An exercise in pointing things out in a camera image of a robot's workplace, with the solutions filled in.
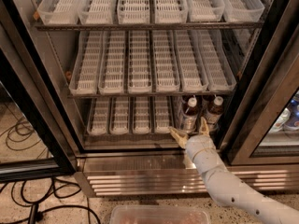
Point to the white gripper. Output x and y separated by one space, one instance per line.
199 144

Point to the tea bottle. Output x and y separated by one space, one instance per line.
184 100
188 115
213 111

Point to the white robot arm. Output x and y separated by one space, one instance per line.
225 188

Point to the shelf tray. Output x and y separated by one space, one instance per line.
192 73
96 11
162 114
99 114
133 11
60 12
119 120
170 11
139 66
218 126
218 71
165 63
205 10
111 79
177 108
84 77
141 116
243 10

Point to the right glass fridge door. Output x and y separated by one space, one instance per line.
266 82

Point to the glass fridge door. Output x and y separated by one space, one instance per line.
266 82
29 92

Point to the white bottle behind door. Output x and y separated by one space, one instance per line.
278 125

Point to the steel fridge cabinet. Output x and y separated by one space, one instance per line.
127 164

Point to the left glass fridge door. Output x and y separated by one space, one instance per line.
29 92

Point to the blue can behind door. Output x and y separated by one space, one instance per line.
292 124

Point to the clear plastic bin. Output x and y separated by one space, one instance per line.
156 214

